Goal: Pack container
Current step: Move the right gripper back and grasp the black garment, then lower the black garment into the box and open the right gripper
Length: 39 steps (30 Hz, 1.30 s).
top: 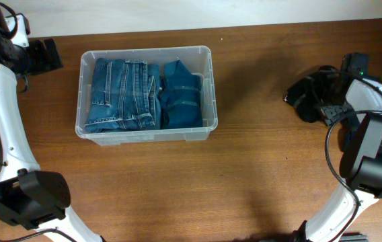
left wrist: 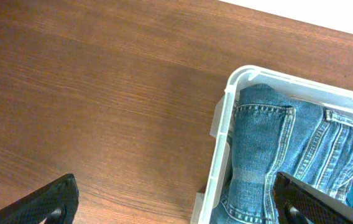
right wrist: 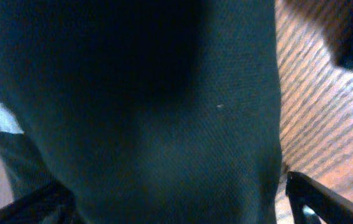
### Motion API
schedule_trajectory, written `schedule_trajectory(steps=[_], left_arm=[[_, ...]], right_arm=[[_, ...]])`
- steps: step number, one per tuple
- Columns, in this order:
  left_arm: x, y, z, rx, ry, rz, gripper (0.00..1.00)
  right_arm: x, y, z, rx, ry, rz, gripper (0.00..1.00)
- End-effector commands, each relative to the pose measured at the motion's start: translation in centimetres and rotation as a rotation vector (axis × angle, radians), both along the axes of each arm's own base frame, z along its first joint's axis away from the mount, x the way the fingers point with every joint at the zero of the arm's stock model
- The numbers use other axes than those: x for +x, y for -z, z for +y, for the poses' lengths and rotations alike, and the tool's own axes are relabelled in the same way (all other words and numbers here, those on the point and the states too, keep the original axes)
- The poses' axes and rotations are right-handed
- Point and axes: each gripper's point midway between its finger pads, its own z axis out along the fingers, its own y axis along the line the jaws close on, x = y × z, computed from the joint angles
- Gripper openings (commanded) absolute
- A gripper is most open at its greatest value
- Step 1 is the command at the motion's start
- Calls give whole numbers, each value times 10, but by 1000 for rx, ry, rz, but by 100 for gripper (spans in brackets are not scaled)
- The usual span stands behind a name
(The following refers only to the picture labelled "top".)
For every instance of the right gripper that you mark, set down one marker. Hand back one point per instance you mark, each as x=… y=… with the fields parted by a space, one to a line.
x=334 y=116

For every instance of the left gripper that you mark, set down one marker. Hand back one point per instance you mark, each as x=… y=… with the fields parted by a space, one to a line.
x=38 y=56

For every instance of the large black garment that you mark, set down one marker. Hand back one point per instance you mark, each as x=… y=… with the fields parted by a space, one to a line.
x=314 y=90

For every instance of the dark blue jeans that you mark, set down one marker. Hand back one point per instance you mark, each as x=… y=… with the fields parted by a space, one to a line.
x=124 y=96

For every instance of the clear plastic storage container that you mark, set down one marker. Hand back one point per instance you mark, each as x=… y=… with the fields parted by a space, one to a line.
x=197 y=59

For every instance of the teal shirt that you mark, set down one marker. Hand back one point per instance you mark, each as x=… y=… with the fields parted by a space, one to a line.
x=180 y=98

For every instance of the small black garment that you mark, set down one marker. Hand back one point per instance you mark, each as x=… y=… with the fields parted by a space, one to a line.
x=348 y=129

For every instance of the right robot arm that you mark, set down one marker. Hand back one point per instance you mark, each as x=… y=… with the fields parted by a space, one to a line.
x=349 y=101

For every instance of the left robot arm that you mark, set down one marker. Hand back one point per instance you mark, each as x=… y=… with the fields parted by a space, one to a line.
x=37 y=200

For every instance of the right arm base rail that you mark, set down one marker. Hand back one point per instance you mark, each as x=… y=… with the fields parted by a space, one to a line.
x=356 y=237

